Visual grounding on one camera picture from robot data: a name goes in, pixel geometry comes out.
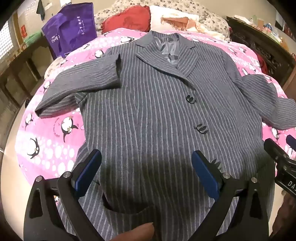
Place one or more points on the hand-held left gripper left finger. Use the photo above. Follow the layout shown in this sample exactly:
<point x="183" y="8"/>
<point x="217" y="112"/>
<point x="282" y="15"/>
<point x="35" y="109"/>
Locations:
<point x="89" y="169"/>

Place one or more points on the person's left hand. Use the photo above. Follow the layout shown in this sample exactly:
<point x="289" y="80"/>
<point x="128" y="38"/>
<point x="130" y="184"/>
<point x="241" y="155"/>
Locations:
<point x="140" y="233"/>

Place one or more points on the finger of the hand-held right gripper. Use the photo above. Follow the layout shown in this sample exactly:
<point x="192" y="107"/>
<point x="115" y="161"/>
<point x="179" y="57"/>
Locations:
<point x="274" y="148"/>
<point x="291" y="142"/>

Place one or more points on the white lattice window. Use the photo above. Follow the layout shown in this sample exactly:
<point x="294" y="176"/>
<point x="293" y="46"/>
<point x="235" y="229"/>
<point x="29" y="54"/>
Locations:
<point x="5" y="39"/>

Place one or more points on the dark hanging cloth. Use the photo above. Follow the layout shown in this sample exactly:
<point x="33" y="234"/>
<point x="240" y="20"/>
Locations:
<point x="41" y="9"/>

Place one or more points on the pile of small household items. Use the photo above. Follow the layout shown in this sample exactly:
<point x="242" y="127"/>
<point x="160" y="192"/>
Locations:
<point x="261" y="24"/>

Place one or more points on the white pillow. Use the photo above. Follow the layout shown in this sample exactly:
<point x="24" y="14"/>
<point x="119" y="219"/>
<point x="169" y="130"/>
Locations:
<point x="159" y="14"/>

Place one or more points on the dark carved wooden cabinet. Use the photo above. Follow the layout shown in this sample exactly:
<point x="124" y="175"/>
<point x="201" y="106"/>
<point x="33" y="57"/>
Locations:
<point x="266" y="51"/>

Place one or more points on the red pillow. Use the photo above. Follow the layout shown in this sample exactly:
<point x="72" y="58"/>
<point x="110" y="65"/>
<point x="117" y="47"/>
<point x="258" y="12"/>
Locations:
<point x="127" y="19"/>

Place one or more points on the pink penguin print blanket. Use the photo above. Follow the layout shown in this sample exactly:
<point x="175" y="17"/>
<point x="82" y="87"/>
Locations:
<point x="46" y="148"/>

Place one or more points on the floral patterned bedding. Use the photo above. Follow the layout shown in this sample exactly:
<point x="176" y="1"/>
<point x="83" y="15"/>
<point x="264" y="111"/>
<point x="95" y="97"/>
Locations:
<point x="208" y="11"/>

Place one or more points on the green box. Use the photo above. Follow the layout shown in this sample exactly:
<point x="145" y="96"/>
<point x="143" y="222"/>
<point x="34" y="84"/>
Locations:
<point x="32" y="39"/>

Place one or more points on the brown wooden bench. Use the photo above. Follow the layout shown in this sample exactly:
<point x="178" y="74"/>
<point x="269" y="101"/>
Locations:
<point x="20" y="69"/>

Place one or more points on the dark red cloth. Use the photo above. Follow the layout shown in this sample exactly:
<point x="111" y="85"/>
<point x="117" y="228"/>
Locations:
<point x="261" y="61"/>

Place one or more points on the grey striped suit jacket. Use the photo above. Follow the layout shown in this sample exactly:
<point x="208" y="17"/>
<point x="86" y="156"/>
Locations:
<point x="148" y="104"/>

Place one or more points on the purple tote bag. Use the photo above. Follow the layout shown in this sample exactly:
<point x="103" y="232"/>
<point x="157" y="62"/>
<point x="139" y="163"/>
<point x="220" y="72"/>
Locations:
<point x="69" y="30"/>

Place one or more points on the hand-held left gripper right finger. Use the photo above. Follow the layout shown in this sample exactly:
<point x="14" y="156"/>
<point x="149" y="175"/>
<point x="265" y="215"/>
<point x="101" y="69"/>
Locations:
<point x="203" y="171"/>

